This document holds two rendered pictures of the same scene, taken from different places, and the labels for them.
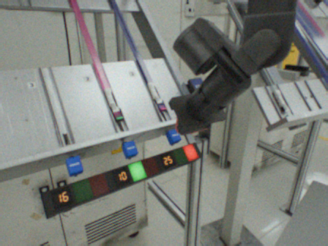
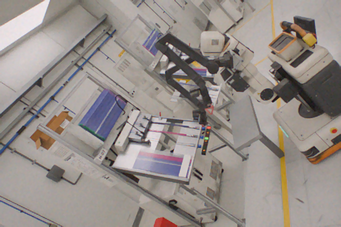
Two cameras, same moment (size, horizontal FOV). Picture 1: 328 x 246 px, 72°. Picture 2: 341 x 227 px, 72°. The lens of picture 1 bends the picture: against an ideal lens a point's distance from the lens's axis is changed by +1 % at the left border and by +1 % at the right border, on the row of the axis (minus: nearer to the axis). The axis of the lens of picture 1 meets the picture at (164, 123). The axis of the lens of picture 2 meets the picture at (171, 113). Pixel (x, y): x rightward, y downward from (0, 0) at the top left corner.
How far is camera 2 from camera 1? 182 cm
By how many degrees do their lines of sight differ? 12
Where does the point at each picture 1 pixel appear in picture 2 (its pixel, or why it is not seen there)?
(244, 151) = (216, 116)
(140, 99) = (192, 130)
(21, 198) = (192, 179)
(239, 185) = (225, 124)
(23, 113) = (185, 149)
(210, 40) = (196, 112)
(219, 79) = (202, 114)
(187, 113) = (203, 122)
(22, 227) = (200, 186)
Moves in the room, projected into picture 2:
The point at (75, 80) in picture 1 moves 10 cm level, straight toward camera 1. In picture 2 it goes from (181, 139) to (188, 137)
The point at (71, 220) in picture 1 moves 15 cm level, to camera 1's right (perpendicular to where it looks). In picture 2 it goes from (205, 177) to (213, 165)
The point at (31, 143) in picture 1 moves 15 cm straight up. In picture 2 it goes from (192, 150) to (179, 141)
